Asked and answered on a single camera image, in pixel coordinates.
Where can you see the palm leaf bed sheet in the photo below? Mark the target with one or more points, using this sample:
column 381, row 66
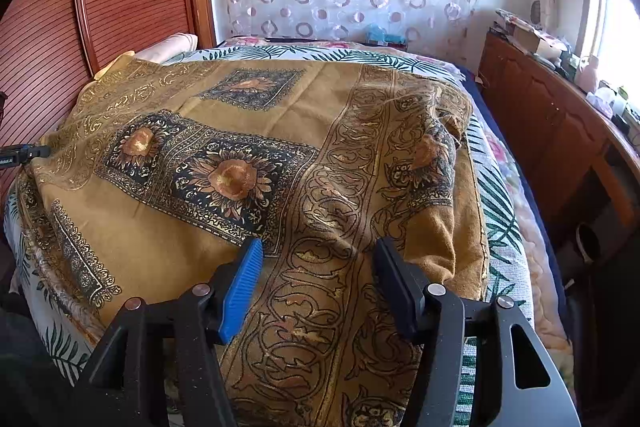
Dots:
column 500, row 216

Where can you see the floral quilt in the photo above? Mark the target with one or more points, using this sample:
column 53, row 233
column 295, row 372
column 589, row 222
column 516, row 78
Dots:
column 522, row 263

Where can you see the cardboard box on cabinet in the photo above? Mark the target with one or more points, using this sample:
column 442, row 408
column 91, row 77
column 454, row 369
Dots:
column 535, row 42

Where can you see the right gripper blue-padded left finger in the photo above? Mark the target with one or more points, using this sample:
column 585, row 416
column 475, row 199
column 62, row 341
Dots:
column 123, row 381

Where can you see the golden patterned scarf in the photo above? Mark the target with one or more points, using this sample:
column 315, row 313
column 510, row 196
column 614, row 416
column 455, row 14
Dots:
column 260, row 206

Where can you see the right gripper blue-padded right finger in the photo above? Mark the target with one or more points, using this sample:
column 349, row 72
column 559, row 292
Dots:
column 489, row 346

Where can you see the bright window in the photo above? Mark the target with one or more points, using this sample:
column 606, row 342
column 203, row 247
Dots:
column 612, row 35

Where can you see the blue tissue box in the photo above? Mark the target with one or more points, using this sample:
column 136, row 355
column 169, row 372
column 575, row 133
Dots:
column 378, row 36

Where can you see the pink bottle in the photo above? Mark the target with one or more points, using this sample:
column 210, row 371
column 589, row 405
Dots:
column 587, row 78

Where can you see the beige folded cloth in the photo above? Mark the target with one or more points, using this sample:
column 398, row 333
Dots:
column 159, row 52

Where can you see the long wooden cabinet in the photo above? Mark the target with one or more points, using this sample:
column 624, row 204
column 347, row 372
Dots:
column 579, row 166

